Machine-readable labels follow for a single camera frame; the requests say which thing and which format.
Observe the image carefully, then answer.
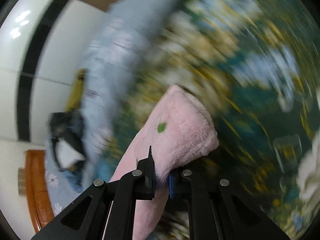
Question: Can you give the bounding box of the pink fleece pajama garment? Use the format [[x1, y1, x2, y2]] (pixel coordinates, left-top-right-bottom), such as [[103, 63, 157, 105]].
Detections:
[[111, 85, 219, 239]]

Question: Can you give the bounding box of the wooden bed headboard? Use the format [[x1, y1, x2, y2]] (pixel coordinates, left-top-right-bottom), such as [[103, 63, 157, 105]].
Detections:
[[25, 150, 54, 233]]

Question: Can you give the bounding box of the black dark garment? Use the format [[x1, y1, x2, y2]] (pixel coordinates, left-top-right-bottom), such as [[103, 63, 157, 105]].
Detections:
[[49, 110, 87, 172]]

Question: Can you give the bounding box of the olive green garment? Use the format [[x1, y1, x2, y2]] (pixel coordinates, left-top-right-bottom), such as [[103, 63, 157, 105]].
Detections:
[[66, 68, 87, 112]]

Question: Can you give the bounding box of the grey floral quilt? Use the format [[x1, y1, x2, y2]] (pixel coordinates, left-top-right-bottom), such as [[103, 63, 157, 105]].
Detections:
[[45, 0, 180, 215]]

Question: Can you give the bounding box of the teal floral plush blanket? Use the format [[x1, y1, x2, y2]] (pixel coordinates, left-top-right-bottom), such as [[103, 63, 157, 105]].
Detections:
[[109, 0, 319, 239]]

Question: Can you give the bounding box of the white black sliding wardrobe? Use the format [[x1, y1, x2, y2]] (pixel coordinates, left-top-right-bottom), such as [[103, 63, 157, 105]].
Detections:
[[1, 0, 105, 145]]

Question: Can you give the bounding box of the wall switch panel row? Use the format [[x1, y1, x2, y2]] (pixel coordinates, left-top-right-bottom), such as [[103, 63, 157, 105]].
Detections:
[[17, 167, 27, 196]]

